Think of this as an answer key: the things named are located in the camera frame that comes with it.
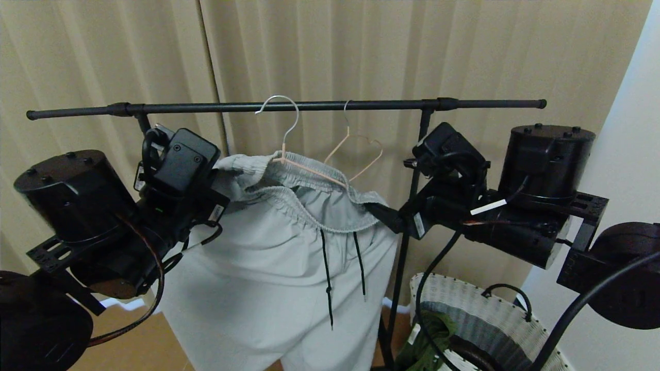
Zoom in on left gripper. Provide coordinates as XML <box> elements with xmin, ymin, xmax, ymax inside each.
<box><xmin>70</xmin><ymin>191</ymin><xmax>231</xmax><ymax>300</ymax></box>

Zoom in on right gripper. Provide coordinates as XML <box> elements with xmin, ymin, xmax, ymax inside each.
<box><xmin>400</xmin><ymin>191</ymin><xmax>569</xmax><ymax>270</ymax></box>

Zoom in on green garment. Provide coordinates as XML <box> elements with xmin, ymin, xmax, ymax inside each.
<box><xmin>395</xmin><ymin>309</ymin><xmax>459</xmax><ymax>371</ymax></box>

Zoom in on pale grey shorts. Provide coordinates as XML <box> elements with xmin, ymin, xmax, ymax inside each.
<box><xmin>155</xmin><ymin>151</ymin><xmax>401</xmax><ymax>371</ymax></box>

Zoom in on pink clothes hanger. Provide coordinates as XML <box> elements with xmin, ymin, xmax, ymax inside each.
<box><xmin>255</xmin><ymin>95</ymin><xmax>349</xmax><ymax>190</ymax></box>
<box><xmin>324</xmin><ymin>100</ymin><xmax>384</xmax><ymax>182</ymax></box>

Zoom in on white laundry basket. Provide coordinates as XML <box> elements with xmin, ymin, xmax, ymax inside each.
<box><xmin>409</xmin><ymin>272</ymin><xmax>574</xmax><ymax>371</ymax></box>

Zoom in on black clothes rack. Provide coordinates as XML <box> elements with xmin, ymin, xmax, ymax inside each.
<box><xmin>26</xmin><ymin>97</ymin><xmax>547</xmax><ymax>371</ymax></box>

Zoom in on grey curtain pull rod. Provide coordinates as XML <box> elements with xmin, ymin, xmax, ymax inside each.
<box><xmin>197</xmin><ymin>0</ymin><xmax>230</xmax><ymax>155</ymax></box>

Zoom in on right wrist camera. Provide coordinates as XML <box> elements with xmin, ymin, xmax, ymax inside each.
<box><xmin>404</xmin><ymin>122</ymin><xmax>489</xmax><ymax>199</ymax></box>

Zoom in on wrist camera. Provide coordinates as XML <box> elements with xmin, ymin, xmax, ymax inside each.
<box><xmin>135</xmin><ymin>124</ymin><xmax>222</xmax><ymax>204</ymax></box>
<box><xmin>404</xmin><ymin>122</ymin><xmax>489</xmax><ymax>199</ymax></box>

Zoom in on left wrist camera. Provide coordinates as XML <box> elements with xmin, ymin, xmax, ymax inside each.
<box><xmin>135</xmin><ymin>124</ymin><xmax>222</xmax><ymax>204</ymax></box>

